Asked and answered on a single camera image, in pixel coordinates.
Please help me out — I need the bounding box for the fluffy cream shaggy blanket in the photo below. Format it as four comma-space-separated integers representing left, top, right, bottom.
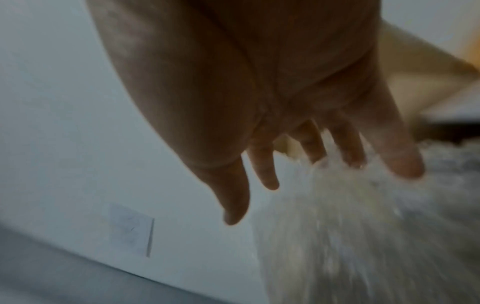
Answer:
250, 139, 480, 304

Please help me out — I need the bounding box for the white wall socket plate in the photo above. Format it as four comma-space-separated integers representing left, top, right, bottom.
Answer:
106, 202, 155, 258

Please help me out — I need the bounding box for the person's right hand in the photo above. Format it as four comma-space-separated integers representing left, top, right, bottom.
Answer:
85, 0, 426, 226

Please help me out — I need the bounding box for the beige wooden furniture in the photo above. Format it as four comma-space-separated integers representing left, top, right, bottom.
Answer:
379, 20, 480, 123

